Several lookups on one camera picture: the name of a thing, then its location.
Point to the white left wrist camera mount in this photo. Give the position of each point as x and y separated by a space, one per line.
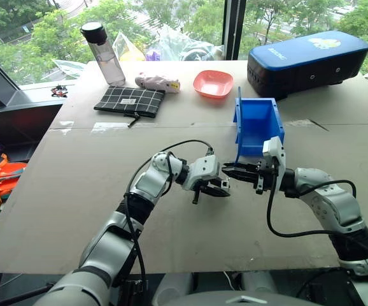
204 170

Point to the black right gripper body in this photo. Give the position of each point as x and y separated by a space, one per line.
262 177

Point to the black window frame post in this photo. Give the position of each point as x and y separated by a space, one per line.
235 28

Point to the orange fabric bag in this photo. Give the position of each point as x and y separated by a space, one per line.
4 177

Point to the small red black toy drone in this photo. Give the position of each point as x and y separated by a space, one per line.
58 90

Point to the blue and black hard case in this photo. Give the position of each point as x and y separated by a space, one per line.
308 63

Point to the white rounded robot leg part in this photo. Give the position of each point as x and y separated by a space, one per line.
175 286
259 282

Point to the black grid pattern zip pouch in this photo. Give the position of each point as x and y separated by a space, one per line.
130 100

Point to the clear plastic bag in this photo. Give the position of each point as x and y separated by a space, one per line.
174 44

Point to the grey robot torso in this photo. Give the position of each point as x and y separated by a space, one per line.
241 300

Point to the blue plastic bin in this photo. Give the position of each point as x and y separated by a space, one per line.
257 127

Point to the clear bottle with black cap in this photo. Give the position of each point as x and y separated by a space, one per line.
104 55

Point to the small white coupler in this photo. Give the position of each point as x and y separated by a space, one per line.
225 184

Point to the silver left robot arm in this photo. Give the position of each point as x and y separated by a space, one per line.
152 181

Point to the yellow printed plastic bag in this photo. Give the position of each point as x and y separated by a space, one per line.
125 48

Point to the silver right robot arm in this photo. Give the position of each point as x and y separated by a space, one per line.
330 201

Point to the pink cloth toy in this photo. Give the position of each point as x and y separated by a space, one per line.
158 83

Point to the pink plastic bowl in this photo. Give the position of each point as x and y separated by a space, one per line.
213 83

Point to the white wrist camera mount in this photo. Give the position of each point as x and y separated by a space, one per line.
275 152
204 170

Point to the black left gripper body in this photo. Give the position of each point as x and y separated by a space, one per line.
197 193

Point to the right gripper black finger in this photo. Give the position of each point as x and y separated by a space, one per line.
241 166
238 176

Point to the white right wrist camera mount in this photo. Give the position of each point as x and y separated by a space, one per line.
275 152

